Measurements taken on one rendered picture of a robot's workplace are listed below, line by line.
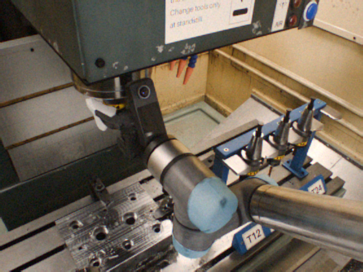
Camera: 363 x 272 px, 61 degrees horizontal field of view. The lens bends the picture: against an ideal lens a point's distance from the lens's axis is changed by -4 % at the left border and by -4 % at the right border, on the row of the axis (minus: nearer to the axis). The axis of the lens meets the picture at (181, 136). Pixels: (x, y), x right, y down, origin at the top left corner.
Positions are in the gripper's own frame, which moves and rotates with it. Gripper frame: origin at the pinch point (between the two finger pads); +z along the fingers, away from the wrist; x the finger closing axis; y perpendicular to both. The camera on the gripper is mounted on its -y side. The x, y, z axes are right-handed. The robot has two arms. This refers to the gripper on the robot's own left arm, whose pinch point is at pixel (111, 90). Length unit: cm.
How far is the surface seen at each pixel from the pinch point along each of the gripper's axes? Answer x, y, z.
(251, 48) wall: 101, 34, 48
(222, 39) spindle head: 8.7, -17.8, -21.1
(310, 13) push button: 28.8, -19.0, -22.0
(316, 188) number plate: 64, 48, -25
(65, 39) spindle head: -12.5, -20.8, -16.9
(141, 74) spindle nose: 2.4, -7.5, -8.5
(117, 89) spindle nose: -2.6, -6.0, -8.5
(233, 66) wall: 101, 49, 58
